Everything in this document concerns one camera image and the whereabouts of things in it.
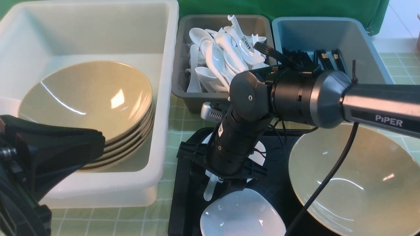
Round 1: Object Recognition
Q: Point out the bottom stacked beige bowl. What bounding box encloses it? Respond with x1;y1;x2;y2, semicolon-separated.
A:
78;127;153;173

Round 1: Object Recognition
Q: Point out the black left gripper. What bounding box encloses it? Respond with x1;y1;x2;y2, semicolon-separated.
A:
0;115;105;201

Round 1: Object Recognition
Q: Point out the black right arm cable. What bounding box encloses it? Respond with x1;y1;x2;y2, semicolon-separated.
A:
285;121;360;236

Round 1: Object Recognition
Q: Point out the green cloth backdrop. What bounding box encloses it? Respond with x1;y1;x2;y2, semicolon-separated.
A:
0;0;390;36

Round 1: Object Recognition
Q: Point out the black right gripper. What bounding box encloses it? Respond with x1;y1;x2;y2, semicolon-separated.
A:
177;108;273;185

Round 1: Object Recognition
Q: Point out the black plastic serving tray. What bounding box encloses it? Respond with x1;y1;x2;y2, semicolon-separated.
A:
168;129;303;236

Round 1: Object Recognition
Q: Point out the pile of black chopsticks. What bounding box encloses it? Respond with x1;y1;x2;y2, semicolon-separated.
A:
282;47;347;74

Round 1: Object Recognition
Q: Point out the large white plastic tub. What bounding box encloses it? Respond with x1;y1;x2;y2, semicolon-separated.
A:
0;0;179;209

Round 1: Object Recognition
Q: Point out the white ceramic soup spoon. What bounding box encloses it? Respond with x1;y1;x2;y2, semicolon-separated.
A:
203;174;219;201

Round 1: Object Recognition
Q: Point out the green checkered tablecloth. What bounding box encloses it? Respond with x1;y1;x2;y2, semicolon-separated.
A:
52;52;419;236

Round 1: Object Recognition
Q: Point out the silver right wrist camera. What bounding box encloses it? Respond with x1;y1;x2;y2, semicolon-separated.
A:
200;102;229;123

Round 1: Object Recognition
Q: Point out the blue plastic chopstick bin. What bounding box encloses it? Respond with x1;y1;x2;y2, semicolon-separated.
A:
272;17;392;84

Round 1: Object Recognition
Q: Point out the beige noodle bowl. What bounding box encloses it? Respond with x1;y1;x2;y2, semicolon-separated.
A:
288;124;420;236

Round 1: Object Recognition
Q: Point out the white square dish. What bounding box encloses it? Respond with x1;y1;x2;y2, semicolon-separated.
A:
200;188;286;236
201;134;266;183

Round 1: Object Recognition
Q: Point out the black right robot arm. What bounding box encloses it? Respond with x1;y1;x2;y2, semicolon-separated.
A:
177;42;419;184

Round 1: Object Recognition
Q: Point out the grey plastic spoon bin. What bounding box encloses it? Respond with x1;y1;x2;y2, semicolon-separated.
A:
172;14;274;114

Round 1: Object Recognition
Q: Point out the pile of white spoons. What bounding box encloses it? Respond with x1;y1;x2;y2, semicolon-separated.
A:
185;15;268;93

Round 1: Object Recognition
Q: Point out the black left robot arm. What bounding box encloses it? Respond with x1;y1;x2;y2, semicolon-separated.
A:
0;115;105;236

